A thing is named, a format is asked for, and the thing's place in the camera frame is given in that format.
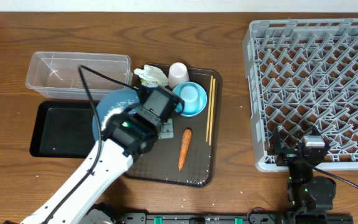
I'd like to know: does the orange carrot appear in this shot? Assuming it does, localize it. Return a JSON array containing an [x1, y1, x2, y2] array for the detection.
[[178, 129, 192, 170]]

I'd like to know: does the foil snack wrapper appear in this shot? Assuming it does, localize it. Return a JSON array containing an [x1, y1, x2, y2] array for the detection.
[[141, 80, 162, 88]]

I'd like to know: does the dark blue plate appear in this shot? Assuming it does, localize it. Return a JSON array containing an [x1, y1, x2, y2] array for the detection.
[[96, 88, 139, 131]]

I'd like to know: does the white paper cup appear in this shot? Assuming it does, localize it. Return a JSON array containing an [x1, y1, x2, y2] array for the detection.
[[168, 62, 190, 89]]

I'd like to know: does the white tissue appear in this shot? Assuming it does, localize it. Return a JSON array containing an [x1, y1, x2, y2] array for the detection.
[[134, 65, 168, 86]]

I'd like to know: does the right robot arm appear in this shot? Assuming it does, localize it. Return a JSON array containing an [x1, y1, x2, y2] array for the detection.
[[270, 127, 336, 223]]

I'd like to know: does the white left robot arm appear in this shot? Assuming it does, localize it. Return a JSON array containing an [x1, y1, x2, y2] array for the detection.
[[22, 139, 134, 223]]

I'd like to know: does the grey dishwasher rack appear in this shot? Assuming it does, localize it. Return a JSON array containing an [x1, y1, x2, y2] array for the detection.
[[242, 19, 358, 172]]

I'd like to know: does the brown serving tray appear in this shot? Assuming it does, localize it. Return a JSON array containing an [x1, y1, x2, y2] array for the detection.
[[124, 67, 223, 187]]

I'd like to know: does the light blue bowl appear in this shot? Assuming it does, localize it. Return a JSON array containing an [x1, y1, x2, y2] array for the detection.
[[173, 82, 208, 117]]

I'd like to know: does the wooden chopstick right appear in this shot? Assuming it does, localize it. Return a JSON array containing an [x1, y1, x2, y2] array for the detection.
[[209, 78, 216, 145]]

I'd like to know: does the wooden chopstick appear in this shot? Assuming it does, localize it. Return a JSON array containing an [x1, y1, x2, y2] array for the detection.
[[206, 76, 214, 142], [209, 78, 216, 145]]

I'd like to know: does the wooden chopstick left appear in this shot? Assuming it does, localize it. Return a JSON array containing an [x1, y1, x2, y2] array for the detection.
[[206, 76, 214, 142]]

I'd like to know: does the black tray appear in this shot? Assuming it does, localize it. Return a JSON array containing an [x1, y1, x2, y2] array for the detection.
[[29, 101, 95, 158]]

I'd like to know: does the clear plastic bin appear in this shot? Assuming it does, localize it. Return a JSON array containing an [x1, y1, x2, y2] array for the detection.
[[25, 52, 132, 100]]

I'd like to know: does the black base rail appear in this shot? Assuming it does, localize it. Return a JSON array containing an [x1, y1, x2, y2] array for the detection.
[[88, 203, 354, 224]]

